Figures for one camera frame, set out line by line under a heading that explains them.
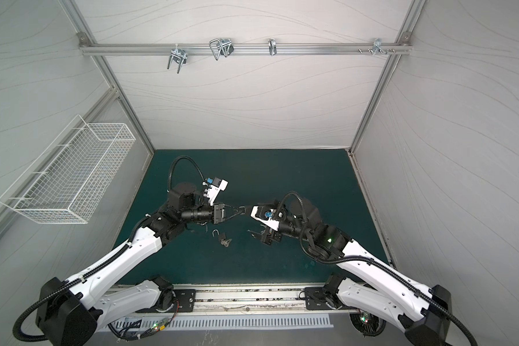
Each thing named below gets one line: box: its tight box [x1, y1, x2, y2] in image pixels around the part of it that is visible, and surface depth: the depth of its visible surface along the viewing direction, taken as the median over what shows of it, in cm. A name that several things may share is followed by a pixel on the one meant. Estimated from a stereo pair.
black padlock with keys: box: [211, 228, 233, 248], surface depth 89 cm
